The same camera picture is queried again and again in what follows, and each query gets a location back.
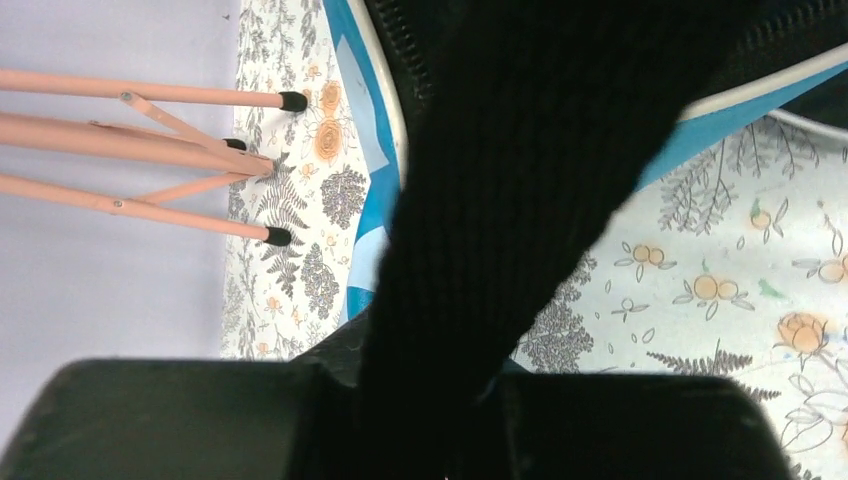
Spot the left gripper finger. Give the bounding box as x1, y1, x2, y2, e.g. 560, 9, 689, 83
292, 311, 369, 386

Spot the blue racket bag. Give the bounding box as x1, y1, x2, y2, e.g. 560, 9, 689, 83
315, 1, 845, 479

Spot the pink music stand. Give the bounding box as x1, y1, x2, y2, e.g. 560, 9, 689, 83
1, 69, 308, 247

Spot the floral table mat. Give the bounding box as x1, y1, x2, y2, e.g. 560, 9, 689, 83
221, 1, 847, 479

